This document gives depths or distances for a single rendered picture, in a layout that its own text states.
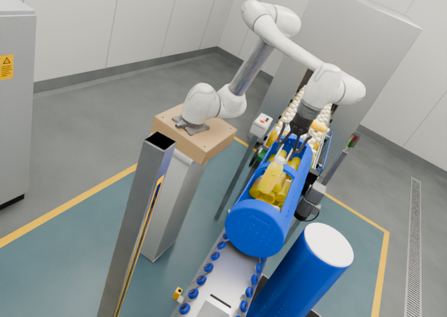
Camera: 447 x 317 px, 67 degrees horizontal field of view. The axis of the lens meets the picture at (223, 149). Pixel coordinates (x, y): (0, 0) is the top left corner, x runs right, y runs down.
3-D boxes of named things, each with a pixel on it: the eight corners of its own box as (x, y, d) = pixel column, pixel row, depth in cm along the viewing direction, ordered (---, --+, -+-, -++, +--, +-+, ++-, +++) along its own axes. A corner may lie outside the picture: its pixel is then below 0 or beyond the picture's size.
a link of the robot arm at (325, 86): (311, 109, 124) (335, 111, 132) (333, 71, 116) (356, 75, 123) (295, 94, 131) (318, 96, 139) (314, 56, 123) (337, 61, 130)
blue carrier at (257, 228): (216, 238, 165) (236, 196, 150) (264, 160, 238) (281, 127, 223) (269, 268, 160) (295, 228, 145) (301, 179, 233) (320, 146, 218)
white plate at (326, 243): (352, 276, 163) (350, 277, 163) (355, 240, 186) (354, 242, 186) (300, 245, 167) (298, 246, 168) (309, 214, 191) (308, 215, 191)
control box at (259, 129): (249, 132, 252) (254, 121, 246) (257, 123, 269) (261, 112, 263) (261, 138, 250) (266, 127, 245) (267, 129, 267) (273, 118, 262)
